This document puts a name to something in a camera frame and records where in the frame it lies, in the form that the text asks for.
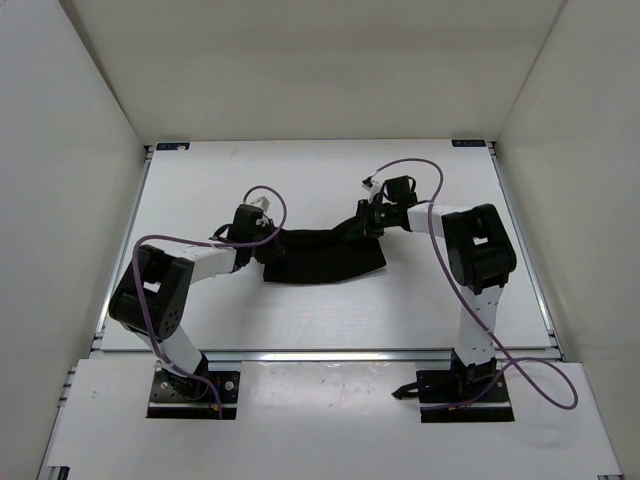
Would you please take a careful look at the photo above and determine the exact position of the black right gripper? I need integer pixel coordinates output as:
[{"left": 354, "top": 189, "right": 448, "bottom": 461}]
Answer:
[{"left": 344, "top": 199, "right": 398, "bottom": 241}]

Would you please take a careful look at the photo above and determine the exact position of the black skirt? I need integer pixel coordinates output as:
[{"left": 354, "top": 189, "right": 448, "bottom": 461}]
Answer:
[{"left": 263, "top": 217, "right": 386, "bottom": 285}]

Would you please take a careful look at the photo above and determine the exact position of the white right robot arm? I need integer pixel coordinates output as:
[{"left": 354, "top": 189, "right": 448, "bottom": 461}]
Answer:
[{"left": 356, "top": 175, "right": 517, "bottom": 401}]

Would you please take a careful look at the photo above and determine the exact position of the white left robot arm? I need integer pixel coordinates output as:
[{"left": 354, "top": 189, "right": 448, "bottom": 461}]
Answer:
[{"left": 108, "top": 197, "right": 284, "bottom": 398}]

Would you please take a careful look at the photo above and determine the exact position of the dark sticker far left corner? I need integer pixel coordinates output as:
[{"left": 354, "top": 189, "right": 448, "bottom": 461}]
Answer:
[{"left": 155, "top": 142, "right": 190, "bottom": 151}]

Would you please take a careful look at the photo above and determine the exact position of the dark sticker corner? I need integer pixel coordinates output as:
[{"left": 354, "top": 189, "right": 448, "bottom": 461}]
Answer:
[
  {"left": 451, "top": 139, "right": 486, "bottom": 148},
  {"left": 155, "top": 142, "right": 190, "bottom": 151}
]

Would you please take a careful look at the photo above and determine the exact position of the dark sticker far right corner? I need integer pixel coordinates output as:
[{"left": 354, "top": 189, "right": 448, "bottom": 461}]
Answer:
[{"left": 451, "top": 139, "right": 486, "bottom": 148}]

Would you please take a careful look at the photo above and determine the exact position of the white front cover board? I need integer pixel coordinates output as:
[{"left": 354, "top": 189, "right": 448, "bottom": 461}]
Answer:
[{"left": 47, "top": 359, "right": 621, "bottom": 479}]

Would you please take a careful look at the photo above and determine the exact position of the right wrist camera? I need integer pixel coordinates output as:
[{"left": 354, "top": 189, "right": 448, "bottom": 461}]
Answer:
[{"left": 361, "top": 173, "right": 383, "bottom": 203}]

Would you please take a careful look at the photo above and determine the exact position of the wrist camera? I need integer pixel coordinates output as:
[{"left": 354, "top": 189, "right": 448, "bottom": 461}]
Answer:
[
  {"left": 248, "top": 196, "right": 270, "bottom": 219},
  {"left": 361, "top": 173, "right": 383, "bottom": 203}
]

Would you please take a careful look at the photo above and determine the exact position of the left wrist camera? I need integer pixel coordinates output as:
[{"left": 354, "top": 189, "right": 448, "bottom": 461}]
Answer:
[{"left": 248, "top": 196, "right": 270, "bottom": 219}]

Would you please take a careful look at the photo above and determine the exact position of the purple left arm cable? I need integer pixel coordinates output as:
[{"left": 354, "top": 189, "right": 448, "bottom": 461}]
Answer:
[{"left": 133, "top": 186, "right": 287, "bottom": 419}]

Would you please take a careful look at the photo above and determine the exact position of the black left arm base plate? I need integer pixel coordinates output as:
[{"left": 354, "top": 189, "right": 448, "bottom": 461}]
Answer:
[{"left": 146, "top": 362, "right": 241, "bottom": 421}]

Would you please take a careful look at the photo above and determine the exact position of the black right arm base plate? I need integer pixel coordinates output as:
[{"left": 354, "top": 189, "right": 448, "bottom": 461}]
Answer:
[{"left": 392, "top": 358, "right": 515, "bottom": 424}]

